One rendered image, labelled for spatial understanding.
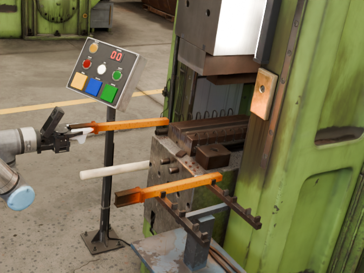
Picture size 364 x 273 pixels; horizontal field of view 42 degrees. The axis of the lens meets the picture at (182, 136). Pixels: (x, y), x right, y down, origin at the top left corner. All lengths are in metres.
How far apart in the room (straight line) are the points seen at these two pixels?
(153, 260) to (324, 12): 1.00
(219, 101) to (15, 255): 1.42
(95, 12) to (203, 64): 5.56
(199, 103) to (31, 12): 4.72
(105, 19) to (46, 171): 4.16
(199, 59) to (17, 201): 0.84
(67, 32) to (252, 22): 5.23
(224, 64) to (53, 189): 1.86
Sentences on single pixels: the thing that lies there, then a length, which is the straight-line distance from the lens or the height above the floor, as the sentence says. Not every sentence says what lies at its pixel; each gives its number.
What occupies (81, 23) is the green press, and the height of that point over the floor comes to 0.22.
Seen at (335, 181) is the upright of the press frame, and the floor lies 0.90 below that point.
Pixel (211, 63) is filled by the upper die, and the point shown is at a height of 1.32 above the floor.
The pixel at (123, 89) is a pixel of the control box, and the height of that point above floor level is 1.05.
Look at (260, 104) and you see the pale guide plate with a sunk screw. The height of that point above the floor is 1.23.
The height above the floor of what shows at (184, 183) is 0.99.
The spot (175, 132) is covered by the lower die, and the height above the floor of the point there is 0.96.
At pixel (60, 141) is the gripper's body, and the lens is 1.74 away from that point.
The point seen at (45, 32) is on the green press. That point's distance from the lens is 6.80.
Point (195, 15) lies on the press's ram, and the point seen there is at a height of 1.48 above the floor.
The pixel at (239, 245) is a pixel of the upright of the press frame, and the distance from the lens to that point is 2.05.
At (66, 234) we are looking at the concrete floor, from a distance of 2.97.
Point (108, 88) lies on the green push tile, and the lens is 2.28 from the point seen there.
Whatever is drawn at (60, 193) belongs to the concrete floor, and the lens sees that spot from 3.34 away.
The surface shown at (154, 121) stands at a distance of 1.88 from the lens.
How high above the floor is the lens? 1.84
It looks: 26 degrees down
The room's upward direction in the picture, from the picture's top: 8 degrees clockwise
